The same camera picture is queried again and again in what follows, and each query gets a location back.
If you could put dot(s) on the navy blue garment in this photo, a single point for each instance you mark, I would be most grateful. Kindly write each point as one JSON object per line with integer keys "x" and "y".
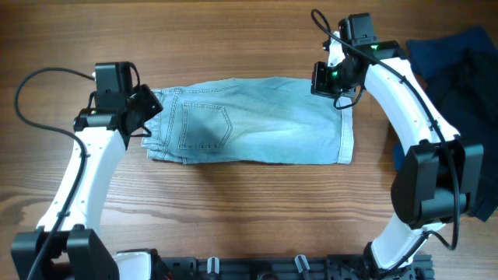
{"x": 429, "y": 57}

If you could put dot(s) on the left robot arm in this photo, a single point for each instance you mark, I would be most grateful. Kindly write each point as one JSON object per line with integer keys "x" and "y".
{"x": 66, "y": 242}

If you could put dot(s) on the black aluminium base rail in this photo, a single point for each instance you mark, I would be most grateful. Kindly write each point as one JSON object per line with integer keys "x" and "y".
{"x": 332, "y": 267}

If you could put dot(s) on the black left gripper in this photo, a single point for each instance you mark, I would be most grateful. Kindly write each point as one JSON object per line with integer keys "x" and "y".
{"x": 153, "y": 106}

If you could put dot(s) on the light blue denim shorts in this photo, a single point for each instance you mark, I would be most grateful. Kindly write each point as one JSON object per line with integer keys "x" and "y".
{"x": 269, "y": 120}

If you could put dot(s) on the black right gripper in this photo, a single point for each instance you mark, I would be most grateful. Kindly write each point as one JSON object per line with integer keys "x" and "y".
{"x": 319, "y": 86}

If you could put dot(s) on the black garment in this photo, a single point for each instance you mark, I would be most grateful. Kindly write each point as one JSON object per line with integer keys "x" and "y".
{"x": 465, "y": 94}

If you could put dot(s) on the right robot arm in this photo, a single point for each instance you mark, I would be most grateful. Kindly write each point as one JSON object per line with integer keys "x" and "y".
{"x": 439, "y": 177}

